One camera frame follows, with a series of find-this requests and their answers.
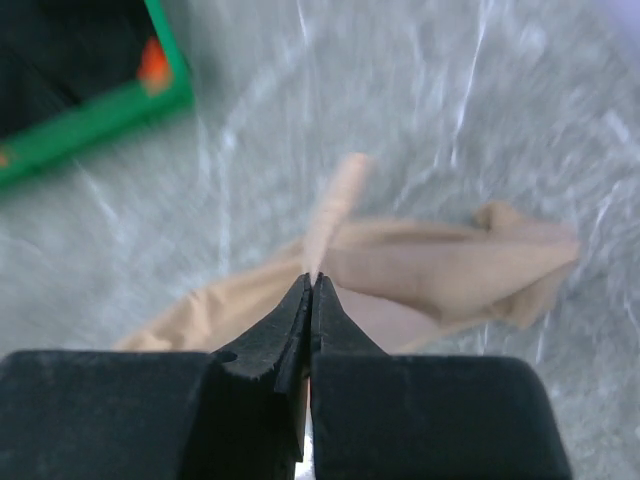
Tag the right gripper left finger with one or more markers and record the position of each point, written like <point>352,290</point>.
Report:
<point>235,413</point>

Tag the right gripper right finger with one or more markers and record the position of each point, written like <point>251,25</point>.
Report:
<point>381,416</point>

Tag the beige t shirt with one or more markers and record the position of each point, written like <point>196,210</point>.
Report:
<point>403,282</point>

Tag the green plastic bin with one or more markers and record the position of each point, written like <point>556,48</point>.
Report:
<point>102,118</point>

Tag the orange t shirt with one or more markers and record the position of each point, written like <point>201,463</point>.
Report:
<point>154,71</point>

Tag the black t shirt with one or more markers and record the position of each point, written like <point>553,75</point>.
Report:
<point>59,55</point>

